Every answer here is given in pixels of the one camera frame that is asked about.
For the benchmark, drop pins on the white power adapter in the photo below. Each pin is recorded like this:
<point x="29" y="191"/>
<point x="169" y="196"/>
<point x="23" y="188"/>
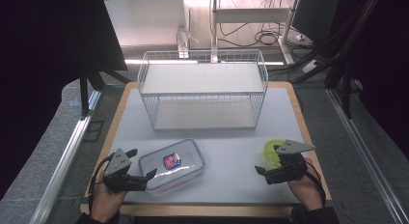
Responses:
<point x="300" y="37"/>

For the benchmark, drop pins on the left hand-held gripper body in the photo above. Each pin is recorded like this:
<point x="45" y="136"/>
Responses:
<point x="117" y="166"/>

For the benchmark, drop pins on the white power strip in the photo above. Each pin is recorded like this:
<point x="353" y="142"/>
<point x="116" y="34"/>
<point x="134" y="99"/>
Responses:
<point x="310" y="66"/>

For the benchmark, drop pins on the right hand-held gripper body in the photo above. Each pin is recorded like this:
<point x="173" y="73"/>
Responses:
<point x="289" y="167"/>

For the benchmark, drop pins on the clear plastic food container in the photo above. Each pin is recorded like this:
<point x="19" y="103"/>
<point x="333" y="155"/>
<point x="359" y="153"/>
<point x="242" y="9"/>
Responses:
<point x="189" y="167"/>

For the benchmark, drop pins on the black metal stand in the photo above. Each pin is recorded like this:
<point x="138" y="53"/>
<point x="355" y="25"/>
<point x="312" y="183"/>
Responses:
<point x="347" y="89"/>
<point x="84" y="92"/>

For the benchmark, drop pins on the person's right hand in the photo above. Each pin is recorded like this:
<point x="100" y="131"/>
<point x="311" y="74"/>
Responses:
<point x="304" y="191"/>

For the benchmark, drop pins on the person's left hand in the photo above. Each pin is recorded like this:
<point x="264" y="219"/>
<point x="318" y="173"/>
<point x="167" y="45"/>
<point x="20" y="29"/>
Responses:
<point x="106" y="201"/>

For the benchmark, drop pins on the white table mat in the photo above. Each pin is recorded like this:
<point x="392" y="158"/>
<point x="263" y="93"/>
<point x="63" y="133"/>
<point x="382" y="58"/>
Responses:
<point x="231" y="179"/>

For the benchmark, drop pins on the white desk frame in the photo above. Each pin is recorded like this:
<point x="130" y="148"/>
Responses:
<point x="250" y="14"/>

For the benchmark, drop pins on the green plastic bowl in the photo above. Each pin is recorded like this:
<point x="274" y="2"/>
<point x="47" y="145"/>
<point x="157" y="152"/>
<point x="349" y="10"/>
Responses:
<point x="270" y="154"/>

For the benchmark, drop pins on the aluminium rail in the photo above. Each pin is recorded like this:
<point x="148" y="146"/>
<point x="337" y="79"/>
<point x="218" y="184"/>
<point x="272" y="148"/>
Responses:
<point x="369" y="159"/>
<point x="64" y="159"/>

